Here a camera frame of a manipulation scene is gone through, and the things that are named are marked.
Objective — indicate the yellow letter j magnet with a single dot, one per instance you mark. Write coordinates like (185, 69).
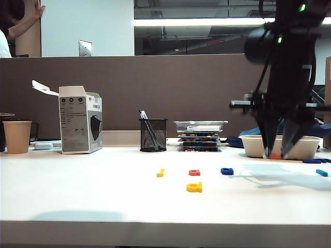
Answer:
(160, 174)

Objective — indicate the beige oval paper bowl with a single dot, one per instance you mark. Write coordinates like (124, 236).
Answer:
(252, 148)

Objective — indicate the person in white shirt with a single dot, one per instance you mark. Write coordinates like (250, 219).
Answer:
(5, 44)

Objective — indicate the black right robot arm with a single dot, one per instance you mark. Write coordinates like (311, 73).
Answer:
(292, 64)

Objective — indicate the black mesh pen holder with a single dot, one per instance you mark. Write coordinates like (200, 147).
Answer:
(153, 137)

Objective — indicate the grey partition base rail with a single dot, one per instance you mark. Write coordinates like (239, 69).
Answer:
(121, 138)

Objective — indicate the small white case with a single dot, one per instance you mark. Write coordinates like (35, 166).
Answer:
(43, 146)

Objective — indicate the dark blue rubber slipper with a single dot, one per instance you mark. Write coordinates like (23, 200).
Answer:
(323, 129)
(248, 131)

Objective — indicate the red letter a magnet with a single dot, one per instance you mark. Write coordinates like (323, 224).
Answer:
(194, 173)

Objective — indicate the white whiteboard marker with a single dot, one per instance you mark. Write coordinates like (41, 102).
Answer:
(204, 128)

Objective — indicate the red letter o magnet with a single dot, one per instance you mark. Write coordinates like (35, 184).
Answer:
(275, 155)

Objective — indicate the blue letter g magnet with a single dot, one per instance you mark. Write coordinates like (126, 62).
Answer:
(226, 171)

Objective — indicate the brown desk partition panel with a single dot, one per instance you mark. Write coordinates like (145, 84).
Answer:
(129, 87)

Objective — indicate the clear black pen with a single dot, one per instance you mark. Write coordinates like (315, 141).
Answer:
(143, 115)

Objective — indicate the clear plastic tray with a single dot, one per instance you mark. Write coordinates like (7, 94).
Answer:
(200, 123)

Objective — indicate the light blue letter i magnet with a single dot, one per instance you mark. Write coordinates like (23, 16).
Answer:
(322, 172)

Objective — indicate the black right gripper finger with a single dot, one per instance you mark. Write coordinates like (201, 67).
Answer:
(269, 137)
(294, 137)

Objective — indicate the brown paper cup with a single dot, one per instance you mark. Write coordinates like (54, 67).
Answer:
(16, 138)

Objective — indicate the long ceiling light strip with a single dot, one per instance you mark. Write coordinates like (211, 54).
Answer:
(194, 22)

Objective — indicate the yellow letter d magnet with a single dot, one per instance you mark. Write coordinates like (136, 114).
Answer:
(192, 188)

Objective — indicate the dark blue letter m magnet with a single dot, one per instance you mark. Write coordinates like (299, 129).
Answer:
(326, 161)

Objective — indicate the silver wall plate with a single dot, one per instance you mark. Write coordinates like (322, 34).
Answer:
(85, 48)

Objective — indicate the dark grey monitor stand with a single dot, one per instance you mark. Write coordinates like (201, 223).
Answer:
(318, 96)

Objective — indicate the brown cardboard box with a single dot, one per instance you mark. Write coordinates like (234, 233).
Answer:
(328, 85)

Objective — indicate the white grey face mask box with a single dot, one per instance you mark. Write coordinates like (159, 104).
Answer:
(77, 124)

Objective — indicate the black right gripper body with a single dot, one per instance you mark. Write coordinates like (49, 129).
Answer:
(284, 106)

